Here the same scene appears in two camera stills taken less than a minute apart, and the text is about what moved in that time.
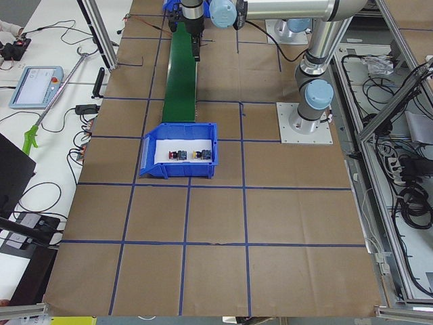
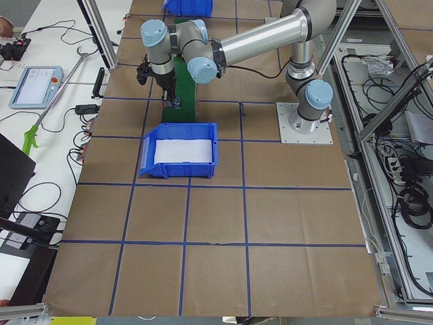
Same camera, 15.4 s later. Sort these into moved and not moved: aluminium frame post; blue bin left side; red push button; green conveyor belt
Moved: red push button
Not moved: blue bin left side; green conveyor belt; aluminium frame post
